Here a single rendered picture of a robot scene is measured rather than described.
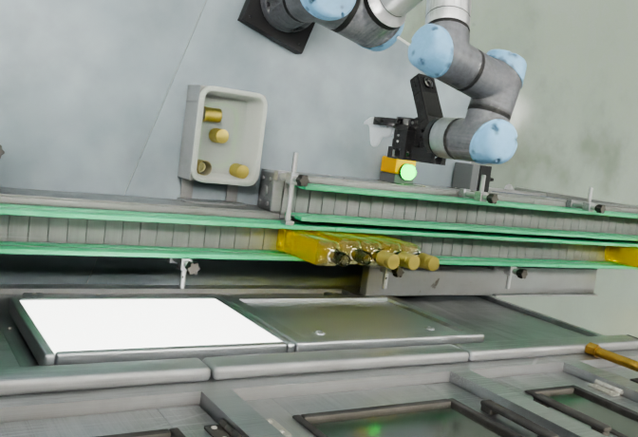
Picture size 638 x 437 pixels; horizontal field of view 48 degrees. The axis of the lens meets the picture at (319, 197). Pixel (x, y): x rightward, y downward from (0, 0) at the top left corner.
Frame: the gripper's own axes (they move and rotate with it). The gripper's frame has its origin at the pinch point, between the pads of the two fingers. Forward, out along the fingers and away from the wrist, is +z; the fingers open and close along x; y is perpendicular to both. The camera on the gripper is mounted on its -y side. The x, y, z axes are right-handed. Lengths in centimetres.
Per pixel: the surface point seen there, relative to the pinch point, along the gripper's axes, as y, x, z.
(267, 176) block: 15.8, -7.0, 33.2
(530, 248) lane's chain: 30, 86, 30
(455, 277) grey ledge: 40, 56, 30
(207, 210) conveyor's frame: 24.6, -23.0, 30.1
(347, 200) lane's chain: 19.9, 15.3, 30.0
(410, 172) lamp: 11, 36, 33
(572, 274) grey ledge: 38, 107, 30
